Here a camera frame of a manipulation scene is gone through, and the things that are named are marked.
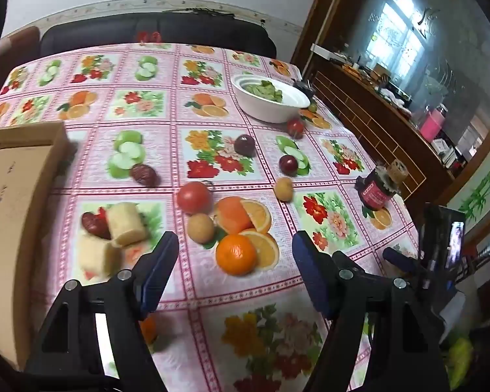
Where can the red labelled jar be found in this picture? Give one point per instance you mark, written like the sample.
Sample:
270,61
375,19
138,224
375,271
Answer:
381,184

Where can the small dark cup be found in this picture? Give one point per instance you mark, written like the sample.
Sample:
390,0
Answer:
306,88

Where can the brown cardboard tray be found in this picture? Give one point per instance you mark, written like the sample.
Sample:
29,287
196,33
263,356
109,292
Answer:
29,156

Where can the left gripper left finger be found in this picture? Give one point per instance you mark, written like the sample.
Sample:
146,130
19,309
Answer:
66,353

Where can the tan longan fruit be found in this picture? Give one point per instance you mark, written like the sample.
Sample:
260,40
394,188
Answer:
201,228
284,189

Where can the red cushion ornament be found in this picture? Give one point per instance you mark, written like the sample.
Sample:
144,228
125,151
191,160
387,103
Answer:
152,37

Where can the pale sugarcane piece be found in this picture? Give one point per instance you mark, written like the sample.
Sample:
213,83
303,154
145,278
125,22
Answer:
98,257
125,224

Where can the floral fruit print tablecloth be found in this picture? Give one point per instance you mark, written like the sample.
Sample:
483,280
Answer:
172,107

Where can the dark red jujube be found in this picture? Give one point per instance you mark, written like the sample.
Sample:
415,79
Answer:
95,225
144,175

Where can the white bowl with greens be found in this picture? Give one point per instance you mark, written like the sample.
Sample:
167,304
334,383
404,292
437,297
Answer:
267,99

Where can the brown armchair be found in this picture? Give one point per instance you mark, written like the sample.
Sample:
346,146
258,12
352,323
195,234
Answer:
17,49

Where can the large red tomato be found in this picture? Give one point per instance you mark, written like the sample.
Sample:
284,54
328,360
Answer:
194,197

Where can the pink container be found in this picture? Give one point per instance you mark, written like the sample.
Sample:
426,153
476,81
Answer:
433,123

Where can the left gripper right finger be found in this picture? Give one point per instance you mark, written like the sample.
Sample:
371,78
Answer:
405,353

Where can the orange mandarin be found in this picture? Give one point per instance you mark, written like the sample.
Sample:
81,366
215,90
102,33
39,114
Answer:
236,255
149,330

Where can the black leather sofa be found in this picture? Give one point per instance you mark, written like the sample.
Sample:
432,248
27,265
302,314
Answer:
197,28

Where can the small red tomato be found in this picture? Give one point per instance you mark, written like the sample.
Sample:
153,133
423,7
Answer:
295,128

